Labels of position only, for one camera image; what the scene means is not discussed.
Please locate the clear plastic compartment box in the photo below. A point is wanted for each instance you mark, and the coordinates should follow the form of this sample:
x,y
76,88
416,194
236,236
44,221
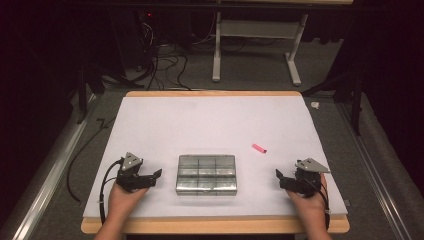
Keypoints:
x,y
206,174

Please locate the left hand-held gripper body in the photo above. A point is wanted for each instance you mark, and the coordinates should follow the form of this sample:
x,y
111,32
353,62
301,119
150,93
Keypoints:
x,y
130,168

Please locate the person's left hand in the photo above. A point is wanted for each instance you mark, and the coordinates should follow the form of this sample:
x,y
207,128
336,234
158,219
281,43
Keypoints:
x,y
123,200

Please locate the small white scrap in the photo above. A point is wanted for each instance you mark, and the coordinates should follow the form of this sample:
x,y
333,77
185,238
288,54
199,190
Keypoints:
x,y
315,105

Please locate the person's right hand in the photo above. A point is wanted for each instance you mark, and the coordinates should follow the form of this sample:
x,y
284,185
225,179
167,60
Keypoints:
x,y
310,206

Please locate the wooden table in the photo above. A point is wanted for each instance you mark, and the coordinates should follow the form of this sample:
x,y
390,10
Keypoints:
x,y
213,225

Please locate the white metal desk frame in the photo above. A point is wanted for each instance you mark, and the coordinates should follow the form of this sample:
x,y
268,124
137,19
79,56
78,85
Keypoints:
x,y
256,29

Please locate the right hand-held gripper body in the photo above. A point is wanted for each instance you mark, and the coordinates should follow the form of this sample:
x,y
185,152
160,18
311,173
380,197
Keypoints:
x,y
308,176

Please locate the small pink tube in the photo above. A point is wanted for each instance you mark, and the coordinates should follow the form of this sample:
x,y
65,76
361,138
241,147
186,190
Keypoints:
x,y
259,148

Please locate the aluminium floor rail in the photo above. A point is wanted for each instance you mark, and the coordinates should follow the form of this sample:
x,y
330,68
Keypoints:
x,y
373,173
50,173

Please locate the black metal stand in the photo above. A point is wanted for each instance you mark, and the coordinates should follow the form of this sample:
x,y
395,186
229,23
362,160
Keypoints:
x,y
83,96
356,100

